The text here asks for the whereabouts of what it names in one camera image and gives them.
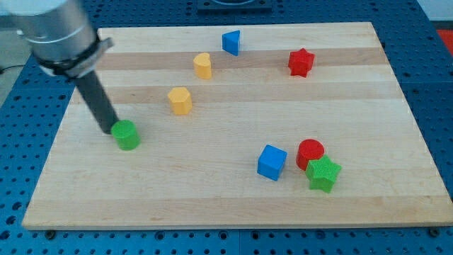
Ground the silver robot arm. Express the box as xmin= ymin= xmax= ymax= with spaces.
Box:
xmin=1 ymin=0 xmax=119 ymax=134

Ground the blue cube block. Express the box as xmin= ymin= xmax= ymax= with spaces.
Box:
xmin=257 ymin=144 xmax=287 ymax=181

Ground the red cylinder block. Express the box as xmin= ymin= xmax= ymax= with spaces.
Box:
xmin=296 ymin=139 xmax=325 ymax=171

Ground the green star block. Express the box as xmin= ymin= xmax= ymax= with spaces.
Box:
xmin=306 ymin=155 xmax=342 ymax=193

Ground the yellow hexagon block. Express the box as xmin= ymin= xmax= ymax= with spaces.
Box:
xmin=167 ymin=87 xmax=193 ymax=115

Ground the yellow heart block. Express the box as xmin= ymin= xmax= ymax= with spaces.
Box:
xmin=193 ymin=52 xmax=212 ymax=79

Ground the blue triangle block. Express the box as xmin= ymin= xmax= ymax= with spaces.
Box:
xmin=222 ymin=30 xmax=241 ymax=56

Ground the red star block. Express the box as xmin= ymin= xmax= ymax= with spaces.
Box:
xmin=287 ymin=48 xmax=316 ymax=78

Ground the green cylinder block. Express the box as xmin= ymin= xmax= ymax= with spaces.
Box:
xmin=111 ymin=120 xmax=141 ymax=151

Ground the wooden board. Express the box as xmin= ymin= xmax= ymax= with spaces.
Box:
xmin=22 ymin=22 xmax=452 ymax=230

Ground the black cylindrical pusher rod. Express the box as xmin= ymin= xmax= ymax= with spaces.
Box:
xmin=74 ymin=71 xmax=119 ymax=135

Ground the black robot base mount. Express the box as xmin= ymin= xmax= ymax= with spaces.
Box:
xmin=197 ymin=0 xmax=273 ymax=13

